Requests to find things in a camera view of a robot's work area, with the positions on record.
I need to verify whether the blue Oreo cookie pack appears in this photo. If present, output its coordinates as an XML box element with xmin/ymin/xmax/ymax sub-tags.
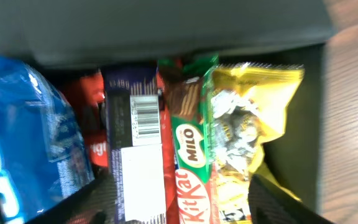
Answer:
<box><xmin>0</xmin><ymin>56</ymin><xmax>94</xmax><ymax>223</ymax></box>

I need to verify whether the red snack bag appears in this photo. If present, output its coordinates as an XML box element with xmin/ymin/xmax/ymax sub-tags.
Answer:
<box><xmin>58</xmin><ymin>68</ymin><xmax>180</xmax><ymax>224</ymax></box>

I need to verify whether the dark purple chocolate bar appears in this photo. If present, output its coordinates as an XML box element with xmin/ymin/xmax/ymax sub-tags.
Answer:
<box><xmin>101</xmin><ymin>65</ymin><xmax>167</xmax><ymax>223</ymax></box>

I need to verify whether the black box with lid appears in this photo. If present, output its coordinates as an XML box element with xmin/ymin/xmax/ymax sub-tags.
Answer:
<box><xmin>0</xmin><ymin>0</ymin><xmax>335</xmax><ymax>212</ymax></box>

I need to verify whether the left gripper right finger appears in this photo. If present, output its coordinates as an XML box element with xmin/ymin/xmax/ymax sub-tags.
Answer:
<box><xmin>248</xmin><ymin>174</ymin><xmax>333</xmax><ymax>224</ymax></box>

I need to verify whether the yellow snack bag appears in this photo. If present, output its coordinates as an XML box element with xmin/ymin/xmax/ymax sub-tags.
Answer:
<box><xmin>210</xmin><ymin>62</ymin><xmax>305</xmax><ymax>223</ymax></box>

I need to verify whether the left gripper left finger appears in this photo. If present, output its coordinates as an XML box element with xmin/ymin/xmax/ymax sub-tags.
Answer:
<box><xmin>26</xmin><ymin>174</ymin><xmax>117</xmax><ymax>224</ymax></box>

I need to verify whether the red KitKat bar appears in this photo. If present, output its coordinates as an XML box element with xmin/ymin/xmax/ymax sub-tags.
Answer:
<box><xmin>158</xmin><ymin>55</ymin><xmax>219</xmax><ymax>224</ymax></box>

